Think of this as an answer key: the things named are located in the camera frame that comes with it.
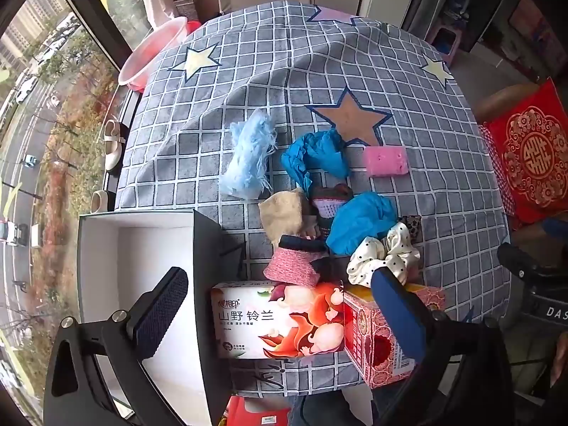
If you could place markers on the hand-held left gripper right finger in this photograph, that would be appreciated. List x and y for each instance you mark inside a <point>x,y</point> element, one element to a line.
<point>397,315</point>

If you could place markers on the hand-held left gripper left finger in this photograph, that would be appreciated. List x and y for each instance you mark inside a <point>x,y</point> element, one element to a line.
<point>164,310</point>

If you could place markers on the white storage box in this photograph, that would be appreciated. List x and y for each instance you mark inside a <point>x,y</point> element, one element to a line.
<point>133,253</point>

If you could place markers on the leopard print scrunchie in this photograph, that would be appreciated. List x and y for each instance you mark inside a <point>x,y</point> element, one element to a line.
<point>412,226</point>

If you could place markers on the bright blue cloth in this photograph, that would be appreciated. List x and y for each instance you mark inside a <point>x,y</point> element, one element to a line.
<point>359,222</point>
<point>315,155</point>

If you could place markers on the beige sock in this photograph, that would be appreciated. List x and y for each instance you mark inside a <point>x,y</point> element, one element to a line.
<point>279,213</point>

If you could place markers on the person's right hand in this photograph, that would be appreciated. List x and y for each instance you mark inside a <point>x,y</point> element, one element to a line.
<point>560,359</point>

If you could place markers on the red patterned carton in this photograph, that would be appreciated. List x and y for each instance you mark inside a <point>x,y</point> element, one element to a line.
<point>368,341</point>

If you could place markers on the white polka dot scrunchie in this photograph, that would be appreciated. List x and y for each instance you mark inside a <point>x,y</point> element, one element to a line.
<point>368,253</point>

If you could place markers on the white floral tissue box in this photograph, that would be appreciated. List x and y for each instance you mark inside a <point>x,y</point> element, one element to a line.
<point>248,319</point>

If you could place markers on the red checked cloth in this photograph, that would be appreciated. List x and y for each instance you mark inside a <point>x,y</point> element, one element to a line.
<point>501,186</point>

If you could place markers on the pink knit navy-cuffed sock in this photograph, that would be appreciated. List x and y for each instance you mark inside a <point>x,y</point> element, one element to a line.
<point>288,266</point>

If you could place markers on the purple striped knit sock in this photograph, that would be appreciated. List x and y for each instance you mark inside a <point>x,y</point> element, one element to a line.
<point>326,206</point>

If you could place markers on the red plastic bag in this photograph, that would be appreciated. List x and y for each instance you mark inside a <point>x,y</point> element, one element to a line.
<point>253,412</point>

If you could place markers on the red gold-patterned cushion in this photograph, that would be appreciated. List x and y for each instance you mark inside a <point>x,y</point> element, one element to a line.
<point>532,151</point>

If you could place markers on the pink foam roller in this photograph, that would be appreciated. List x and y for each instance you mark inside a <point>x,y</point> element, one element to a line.
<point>384,162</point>

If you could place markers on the light blue fuzzy cloth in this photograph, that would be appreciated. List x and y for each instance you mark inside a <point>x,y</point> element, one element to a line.
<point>248,155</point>

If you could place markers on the grey checked star tablecloth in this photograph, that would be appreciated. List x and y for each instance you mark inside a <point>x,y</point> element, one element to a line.
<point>266,97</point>

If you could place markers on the pink plastic basin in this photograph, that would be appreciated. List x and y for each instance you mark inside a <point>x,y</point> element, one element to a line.
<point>151,53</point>

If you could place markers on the pink plastic stool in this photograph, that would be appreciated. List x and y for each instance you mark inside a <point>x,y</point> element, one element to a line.
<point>443,40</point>

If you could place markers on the wicker basket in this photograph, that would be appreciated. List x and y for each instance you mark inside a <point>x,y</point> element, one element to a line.
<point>186,9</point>

